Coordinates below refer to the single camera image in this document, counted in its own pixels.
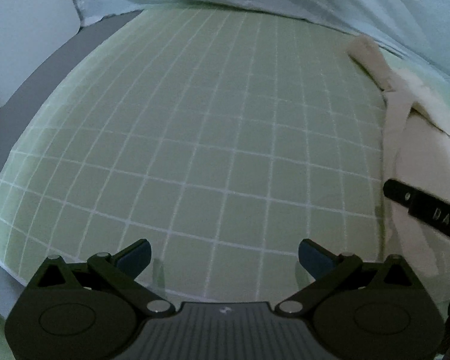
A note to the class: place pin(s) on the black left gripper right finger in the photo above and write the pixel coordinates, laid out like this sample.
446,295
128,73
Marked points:
333,274

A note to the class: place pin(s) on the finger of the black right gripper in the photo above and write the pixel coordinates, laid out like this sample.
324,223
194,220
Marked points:
425,207

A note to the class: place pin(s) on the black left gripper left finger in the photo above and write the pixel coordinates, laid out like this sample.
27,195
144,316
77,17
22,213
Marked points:
116,274

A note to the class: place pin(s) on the beige pink garment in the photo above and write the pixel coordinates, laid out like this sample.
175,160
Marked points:
416,151

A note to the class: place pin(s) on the green grid cutting mat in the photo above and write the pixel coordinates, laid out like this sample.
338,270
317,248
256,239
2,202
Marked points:
224,137

